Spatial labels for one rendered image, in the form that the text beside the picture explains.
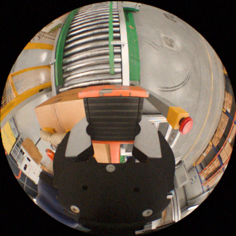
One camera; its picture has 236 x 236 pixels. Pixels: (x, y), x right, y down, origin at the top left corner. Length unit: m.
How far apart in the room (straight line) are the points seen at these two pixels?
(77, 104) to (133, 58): 1.09
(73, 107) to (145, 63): 1.15
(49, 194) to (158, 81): 1.55
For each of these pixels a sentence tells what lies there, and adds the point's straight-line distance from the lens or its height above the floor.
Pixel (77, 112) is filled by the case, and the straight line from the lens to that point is 0.30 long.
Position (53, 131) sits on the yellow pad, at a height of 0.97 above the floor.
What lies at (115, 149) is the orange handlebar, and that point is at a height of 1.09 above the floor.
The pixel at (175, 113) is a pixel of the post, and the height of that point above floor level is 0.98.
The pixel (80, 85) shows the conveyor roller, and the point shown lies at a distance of 0.71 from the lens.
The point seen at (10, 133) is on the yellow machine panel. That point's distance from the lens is 7.61.
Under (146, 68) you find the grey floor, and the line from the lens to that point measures 1.28.
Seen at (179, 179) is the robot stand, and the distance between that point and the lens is 1.01.
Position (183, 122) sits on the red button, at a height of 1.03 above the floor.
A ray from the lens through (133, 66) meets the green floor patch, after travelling 1.23.
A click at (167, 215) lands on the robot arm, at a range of 0.60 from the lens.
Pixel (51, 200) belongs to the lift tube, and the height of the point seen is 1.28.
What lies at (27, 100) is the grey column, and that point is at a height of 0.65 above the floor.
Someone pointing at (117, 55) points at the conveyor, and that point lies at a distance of 0.73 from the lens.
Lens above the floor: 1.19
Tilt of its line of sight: 60 degrees down
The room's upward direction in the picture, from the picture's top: 178 degrees clockwise
